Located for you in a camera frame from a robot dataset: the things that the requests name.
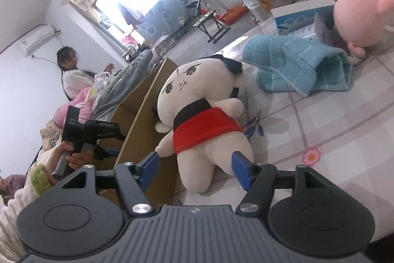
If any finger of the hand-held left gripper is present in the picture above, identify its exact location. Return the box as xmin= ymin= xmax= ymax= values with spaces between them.
xmin=92 ymin=145 xmax=120 ymax=161
xmin=85 ymin=121 xmax=127 ymax=142

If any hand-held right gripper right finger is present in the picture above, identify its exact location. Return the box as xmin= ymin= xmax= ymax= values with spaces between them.
xmin=231 ymin=151 xmax=334 ymax=217

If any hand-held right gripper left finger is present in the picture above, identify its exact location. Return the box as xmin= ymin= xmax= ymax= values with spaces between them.
xmin=58 ymin=151 xmax=161 ymax=217

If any brown cardboard box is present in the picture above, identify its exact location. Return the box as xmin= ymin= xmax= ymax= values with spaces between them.
xmin=95 ymin=58 xmax=186 ymax=212

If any plush doll with red top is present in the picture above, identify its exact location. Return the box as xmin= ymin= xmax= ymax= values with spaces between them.
xmin=154 ymin=53 xmax=255 ymax=193

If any person's left forearm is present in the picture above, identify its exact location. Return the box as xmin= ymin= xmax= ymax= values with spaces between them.
xmin=0 ymin=164 xmax=53 ymax=262

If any person's left hand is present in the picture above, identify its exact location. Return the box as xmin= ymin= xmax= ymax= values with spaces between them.
xmin=46 ymin=141 xmax=95 ymax=186

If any pink cloth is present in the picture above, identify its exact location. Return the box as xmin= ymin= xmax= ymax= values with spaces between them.
xmin=53 ymin=86 xmax=93 ymax=128

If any clear plastic bag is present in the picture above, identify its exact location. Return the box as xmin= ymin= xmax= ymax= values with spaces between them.
xmin=89 ymin=71 xmax=112 ymax=101

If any grey bedding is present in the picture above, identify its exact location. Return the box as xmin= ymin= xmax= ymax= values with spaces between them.
xmin=92 ymin=49 xmax=154 ymax=122

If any checked tablecloth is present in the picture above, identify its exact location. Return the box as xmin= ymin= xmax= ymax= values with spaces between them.
xmin=172 ymin=0 xmax=394 ymax=245

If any white air conditioner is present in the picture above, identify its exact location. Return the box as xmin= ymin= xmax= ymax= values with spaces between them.
xmin=18 ymin=25 xmax=61 ymax=58

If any light blue towel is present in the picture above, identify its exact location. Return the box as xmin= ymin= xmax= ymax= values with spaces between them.
xmin=242 ymin=35 xmax=354 ymax=98

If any blue circle-print hanging sheet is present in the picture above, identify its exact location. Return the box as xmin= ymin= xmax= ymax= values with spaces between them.
xmin=120 ymin=0 xmax=198 ymax=45

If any black folding stool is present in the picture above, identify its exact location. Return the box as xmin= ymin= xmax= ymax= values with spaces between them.
xmin=192 ymin=12 xmax=231 ymax=43

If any orange bag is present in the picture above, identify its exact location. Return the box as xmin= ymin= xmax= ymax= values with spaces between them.
xmin=218 ymin=6 xmax=247 ymax=25

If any exercise bike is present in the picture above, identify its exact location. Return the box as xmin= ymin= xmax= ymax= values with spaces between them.
xmin=185 ymin=0 xmax=210 ymax=18

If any blue and white box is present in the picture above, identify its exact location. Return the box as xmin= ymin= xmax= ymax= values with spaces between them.
xmin=273 ymin=0 xmax=352 ymax=58

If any pink plush toy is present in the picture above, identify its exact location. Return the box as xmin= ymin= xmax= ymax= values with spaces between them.
xmin=333 ymin=0 xmax=394 ymax=59

